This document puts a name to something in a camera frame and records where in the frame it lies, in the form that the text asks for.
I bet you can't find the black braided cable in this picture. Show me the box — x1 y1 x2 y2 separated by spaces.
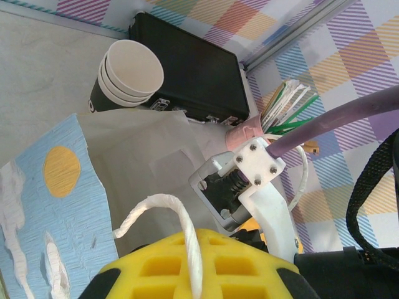
347 129 399 259

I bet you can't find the green plastic stirrer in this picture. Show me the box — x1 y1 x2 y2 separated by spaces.
269 95 321 130
264 120 314 135

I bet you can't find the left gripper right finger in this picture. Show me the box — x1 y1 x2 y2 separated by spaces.
198 229 316 299

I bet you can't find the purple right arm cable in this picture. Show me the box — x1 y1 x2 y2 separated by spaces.
267 83 399 156

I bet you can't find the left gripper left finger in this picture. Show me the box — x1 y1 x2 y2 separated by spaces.
81 230 195 299

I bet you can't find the aluminium frame post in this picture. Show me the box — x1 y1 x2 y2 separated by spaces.
242 0 345 72

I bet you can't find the yellow paper bag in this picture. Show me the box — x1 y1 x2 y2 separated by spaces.
0 105 309 299

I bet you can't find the black hard case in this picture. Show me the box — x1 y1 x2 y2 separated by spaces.
128 11 252 125

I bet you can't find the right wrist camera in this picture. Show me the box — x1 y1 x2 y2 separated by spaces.
189 138 302 265

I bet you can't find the pink cup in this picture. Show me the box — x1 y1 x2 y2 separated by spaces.
224 115 266 151

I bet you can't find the stack of white paper cups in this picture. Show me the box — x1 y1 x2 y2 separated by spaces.
104 40 165 94

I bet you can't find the black paper coffee cup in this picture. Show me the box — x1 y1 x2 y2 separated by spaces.
88 62 152 113
100 54 158 102

